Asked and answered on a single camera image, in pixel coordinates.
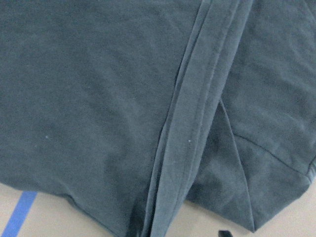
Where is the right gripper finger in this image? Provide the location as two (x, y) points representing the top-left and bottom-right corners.
(218, 230), (232, 237)

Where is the brown paper table cover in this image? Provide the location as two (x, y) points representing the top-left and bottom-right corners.
(0, 158), (316, 237)

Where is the black printed t-shirt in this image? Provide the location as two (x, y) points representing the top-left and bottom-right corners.
(0, 0), (316, 237)

